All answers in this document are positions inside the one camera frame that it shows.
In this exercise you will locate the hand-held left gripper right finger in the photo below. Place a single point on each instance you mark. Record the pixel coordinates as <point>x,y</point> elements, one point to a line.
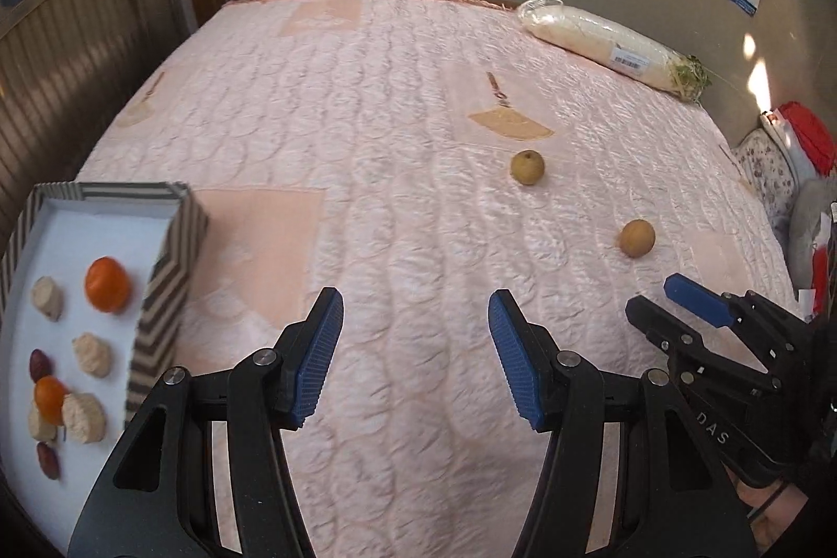
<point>513,362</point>

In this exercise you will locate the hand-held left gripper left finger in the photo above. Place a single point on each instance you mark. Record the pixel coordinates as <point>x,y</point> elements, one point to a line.
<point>320,362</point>

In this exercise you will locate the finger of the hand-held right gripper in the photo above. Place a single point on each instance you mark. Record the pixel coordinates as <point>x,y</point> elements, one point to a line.
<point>660,329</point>
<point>699,300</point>

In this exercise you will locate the small brown pear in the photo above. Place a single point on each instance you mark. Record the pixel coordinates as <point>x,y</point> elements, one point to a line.
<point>637,237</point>
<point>528,167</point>

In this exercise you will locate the orange tangerine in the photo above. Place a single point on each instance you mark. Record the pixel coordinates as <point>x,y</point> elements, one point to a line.
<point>50,398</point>
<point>106,283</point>

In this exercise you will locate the striped cardboard tray box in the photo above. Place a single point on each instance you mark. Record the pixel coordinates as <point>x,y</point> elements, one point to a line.
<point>78,231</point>

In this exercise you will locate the dried red date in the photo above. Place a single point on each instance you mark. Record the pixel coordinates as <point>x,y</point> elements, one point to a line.
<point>40,365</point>
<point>48,460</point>

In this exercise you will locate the grey cloth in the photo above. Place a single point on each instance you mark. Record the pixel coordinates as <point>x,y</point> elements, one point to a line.
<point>811,218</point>

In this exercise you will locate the floral pillow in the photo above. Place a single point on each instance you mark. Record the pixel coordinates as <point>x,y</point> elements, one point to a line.
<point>765,172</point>

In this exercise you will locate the red plastic bag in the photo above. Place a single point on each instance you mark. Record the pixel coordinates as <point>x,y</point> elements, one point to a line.
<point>811,136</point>

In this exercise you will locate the pink quilted bedspread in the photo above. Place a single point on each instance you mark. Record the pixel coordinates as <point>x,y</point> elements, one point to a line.
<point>392,139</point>

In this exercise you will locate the white radish in plastic bag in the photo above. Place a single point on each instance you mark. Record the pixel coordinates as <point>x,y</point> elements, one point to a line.
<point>588,32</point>

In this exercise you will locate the ribbed partition panel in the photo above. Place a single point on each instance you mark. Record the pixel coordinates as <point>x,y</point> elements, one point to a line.
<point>72,48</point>

